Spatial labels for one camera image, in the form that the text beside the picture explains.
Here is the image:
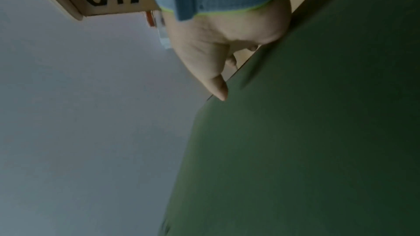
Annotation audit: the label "person's right hand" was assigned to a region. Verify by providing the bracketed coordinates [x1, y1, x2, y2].
[162, 0, 293, 101]

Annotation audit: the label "clear bottle with red label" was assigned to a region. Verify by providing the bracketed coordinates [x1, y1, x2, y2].
[146, 9, 172, 49]

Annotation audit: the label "dark green mat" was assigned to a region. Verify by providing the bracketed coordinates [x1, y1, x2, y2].
[157, 0, 420, 236]

